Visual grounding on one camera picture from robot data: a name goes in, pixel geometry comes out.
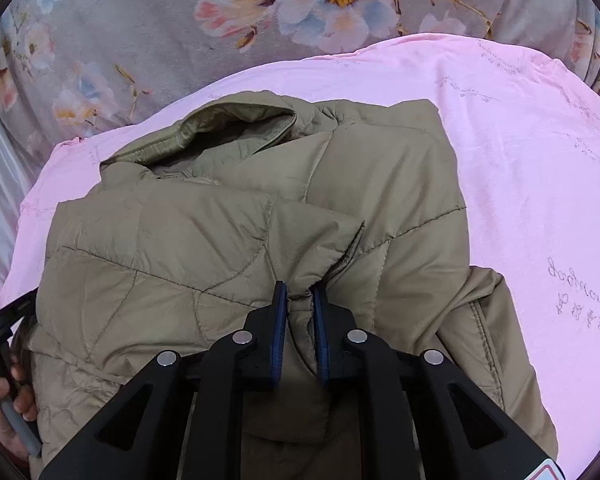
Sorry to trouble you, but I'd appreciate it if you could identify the grey floral fabric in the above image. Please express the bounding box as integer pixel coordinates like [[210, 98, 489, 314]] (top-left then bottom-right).
[[0, 0, 600, 161]]

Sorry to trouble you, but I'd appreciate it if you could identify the person's left hand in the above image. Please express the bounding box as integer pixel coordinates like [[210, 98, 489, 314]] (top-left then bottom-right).
[[0, 349, 40, 462]]

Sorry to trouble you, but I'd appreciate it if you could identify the khaki quilted jacket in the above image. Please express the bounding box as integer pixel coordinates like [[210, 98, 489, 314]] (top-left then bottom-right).
[[26, 89, 560, 480]]

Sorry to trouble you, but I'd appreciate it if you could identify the pink bed sheet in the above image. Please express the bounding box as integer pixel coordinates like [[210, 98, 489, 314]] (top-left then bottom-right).
[[0, 32, 600, 480]]

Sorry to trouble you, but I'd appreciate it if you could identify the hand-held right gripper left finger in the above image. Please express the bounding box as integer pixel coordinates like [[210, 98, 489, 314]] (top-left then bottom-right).
[[39, 280, 288, 480]]

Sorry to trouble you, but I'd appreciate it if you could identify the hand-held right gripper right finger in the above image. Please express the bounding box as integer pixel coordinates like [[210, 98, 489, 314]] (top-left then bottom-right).
[[312, 280, 567, 480]]

